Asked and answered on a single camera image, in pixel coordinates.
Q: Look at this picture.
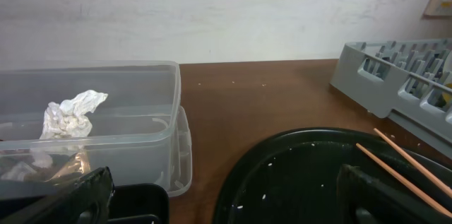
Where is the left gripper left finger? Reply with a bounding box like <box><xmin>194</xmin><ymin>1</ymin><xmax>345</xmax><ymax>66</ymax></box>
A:
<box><xmin>1</xmin><ymin>167</ymin><xmax>114</xmax><ymax>224</ymax></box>

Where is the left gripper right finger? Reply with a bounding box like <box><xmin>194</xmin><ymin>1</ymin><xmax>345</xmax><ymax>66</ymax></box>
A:
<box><xmin>336</xmin><ymin>165</ymin><xmax>451</xmax><ymax>224</ymax></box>

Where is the gold foil wrapper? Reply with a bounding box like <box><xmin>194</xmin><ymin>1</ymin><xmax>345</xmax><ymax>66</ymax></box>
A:
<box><xmin>47</xmin><ymin>151</ymin><xmax>91</xmax><ymax>184</ymax></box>

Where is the wooden chopstick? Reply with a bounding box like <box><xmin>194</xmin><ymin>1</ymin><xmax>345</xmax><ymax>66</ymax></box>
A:
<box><xmin>356</xmin><ymin>143</ymin><xmax>451</xmax><ymax>217</ymax></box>
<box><xmin>374</xmin><ymin>128</ymin><xmax>452</xmax><ymax>197</ymax></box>

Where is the white napkin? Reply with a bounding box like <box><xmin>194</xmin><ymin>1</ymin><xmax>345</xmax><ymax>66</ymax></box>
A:
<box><xmin>30</xmin><ymin>89</ymin><xmax>109</xmax><ymax>168</ymax></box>

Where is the yellow bowl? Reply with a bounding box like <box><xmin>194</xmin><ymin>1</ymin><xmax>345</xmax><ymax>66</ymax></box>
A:
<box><xmin>442</xmin><ymin>83</ymin><xmax>452</xmax><ymax>106</ymax></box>

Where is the grey dishwasher rack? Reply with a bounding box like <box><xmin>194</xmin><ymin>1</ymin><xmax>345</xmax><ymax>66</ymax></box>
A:
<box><xmin>331</xmin><ymin>38</ymin><xmax>451</xmax><ymax>157</ymax></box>

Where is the black rectangular tray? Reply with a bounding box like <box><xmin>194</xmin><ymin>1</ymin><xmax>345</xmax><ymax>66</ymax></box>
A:
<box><xmin>107</xmin><ymin>184</ymin><xmax>170</xmax><ymax>224</ymax></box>

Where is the round black tray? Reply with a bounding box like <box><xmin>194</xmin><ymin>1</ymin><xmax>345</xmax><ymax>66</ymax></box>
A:
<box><xmin>213</xmin><ymin>128</ymin><xmax>451</xmax><ymax>223</ymax></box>

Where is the clear plastic bin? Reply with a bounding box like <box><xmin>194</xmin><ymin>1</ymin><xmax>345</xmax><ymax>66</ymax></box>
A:
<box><xmin>1</xmin><ymin>61</ymin><xmax>192</xmax><ymax>199</ymax></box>

